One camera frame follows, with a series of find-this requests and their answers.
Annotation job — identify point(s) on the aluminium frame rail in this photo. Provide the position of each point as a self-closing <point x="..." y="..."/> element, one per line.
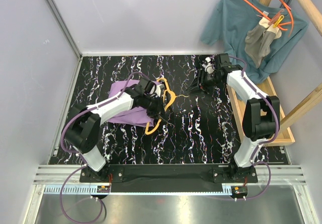
<point x="63" y="27"/>

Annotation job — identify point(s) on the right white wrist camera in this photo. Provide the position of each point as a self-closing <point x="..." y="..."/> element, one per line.
<point x="208" y="65"/>

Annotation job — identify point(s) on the grey beige cloth bag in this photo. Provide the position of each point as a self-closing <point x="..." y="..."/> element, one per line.
<point x="258" y="40"/>

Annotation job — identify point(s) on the purple trousers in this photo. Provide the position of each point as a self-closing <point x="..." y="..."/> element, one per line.
<point x="137" y="116"/>

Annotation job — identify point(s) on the orange plastic hanger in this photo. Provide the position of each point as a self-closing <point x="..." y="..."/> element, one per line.
<point x="246" y="10"/>

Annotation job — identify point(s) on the yellow clothes peg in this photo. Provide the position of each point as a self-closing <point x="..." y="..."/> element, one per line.
<point x="277" y="21"/>

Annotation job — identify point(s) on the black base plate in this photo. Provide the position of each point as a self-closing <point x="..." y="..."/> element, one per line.
<point x="167" y="178"/>

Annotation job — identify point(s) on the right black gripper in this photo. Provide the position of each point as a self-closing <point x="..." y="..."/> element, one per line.
<point x="196" y="84"/>

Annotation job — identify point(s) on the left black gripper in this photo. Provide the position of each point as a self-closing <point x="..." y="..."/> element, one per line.
<point x="159" y="110"/>

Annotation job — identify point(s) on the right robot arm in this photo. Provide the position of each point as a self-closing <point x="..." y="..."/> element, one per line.
<point x="261" y="120"/>

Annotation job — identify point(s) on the yellow plastic hanger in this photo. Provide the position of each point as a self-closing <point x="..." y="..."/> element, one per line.
<point x="169" y="98"/>

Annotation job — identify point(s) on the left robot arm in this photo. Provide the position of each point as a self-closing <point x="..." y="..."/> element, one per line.
<point x="132" y="102"/>

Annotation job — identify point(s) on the teal t-shirt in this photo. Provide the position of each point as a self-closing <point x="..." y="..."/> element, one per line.
<point x="232" y="31"/>

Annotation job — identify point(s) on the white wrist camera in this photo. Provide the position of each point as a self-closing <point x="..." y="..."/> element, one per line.
<point x="208" y="65"/>
<point x="157" y="89"/>

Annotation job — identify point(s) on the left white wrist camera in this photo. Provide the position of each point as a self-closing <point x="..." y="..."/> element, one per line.
<point x="157" y="89"/>

